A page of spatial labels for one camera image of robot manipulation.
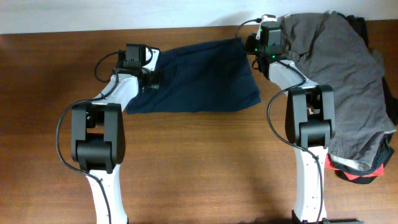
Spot black garment under pile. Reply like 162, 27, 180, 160
337, 12, 398, 184

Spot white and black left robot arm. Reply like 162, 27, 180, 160
71, 68, 162, 223

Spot grey shorts on pile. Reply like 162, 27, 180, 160
281, 12, 396, 171

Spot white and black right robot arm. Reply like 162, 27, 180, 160
244, 34, 335, 223

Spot navy blue shorts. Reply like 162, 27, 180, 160
126, 38, 261, 114

